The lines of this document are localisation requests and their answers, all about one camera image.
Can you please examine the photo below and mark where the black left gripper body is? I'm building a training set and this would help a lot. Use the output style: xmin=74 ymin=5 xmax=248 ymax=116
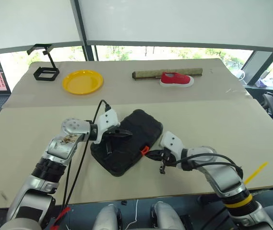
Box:
xmin=101 ymin=126 xmax=121 ymax=145

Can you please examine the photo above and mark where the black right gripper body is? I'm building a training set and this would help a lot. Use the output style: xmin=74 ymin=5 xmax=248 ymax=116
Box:
xmin=159 ymin=148 xmax=177 ymax=174

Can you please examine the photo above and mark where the black bag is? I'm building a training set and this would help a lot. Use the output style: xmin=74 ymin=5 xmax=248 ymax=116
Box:
xmin=90 ymin=109 xmax=164 ymax=177

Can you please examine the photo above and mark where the grey rounded robot leg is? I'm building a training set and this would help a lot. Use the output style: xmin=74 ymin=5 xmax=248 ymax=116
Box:
xmin=91 ymin=204 xmax=123 ymax=230
xmin=150 ymin=201 xmax=185 ymax=230

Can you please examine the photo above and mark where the yellow plastic plate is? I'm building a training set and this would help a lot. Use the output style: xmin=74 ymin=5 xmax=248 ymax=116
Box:
xmin=62 ymin=69 xmax=104 ymax=96

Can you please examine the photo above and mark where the olive rolled mat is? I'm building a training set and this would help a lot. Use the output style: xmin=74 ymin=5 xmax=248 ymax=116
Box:
xmin=131 ymin=67 xmax=203 ymax=81

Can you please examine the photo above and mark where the red canvas shoe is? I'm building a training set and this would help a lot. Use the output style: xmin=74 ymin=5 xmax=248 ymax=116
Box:
xmin=159 ymin=71 xmax=195 ymax=88

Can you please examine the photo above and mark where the red tape strip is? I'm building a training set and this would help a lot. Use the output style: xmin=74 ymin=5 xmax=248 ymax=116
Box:
xmin=50 ymin=207 xmax=71 ymax=229

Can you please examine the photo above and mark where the black metal stand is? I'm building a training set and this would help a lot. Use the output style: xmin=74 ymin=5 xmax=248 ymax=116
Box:
xmin=26 ymin=43 xmax=60 ymax=83

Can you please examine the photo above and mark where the dark window mullion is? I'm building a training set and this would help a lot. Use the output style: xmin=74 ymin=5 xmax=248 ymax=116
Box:
xmin=70 ymin=0 xmax=99 ymax=61

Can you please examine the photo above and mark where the wide white roller blind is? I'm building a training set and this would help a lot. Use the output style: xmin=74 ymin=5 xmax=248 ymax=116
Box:
xmin=77 ymin=0 xmax=273 ymax=53

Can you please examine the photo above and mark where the grey window pillar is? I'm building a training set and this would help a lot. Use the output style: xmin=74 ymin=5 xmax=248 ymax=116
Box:
xmin=241 ymin=50 xmax=273 ymax=86

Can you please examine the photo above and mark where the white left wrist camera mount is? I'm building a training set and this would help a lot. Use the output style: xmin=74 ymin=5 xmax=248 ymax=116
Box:
xmin=94 ymin=108 xmax=121 ymax=145

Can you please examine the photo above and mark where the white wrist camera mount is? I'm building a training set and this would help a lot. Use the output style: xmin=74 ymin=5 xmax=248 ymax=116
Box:
xmin=159 ymin=131 xmax=185 ymax=157
xmin=94 ymin=108 xmax=121 ymax=145

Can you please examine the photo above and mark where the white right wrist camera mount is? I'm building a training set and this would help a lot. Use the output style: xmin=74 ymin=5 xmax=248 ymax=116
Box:
xmin=159 ymin=131 xmax=185 ymax=157

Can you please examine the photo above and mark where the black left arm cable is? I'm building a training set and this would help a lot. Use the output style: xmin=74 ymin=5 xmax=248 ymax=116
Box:
xmin=62 ymin=99 xmax=112 ymax=213

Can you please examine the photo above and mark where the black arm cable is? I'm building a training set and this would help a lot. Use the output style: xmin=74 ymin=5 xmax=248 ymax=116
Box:
xmin=62 ymin=99 xmax=112 ymax=213
xmin=174 ymin=152 xmax=244 ymax=178

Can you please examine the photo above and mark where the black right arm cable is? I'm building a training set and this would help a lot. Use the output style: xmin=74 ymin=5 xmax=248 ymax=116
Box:
xmin=174 ymin=152 xmax=244 ymax=178

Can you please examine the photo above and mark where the thin white cable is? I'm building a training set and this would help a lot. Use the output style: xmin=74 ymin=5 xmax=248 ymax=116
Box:
xmin=125 ymin=198 xmax=140 ymax=230

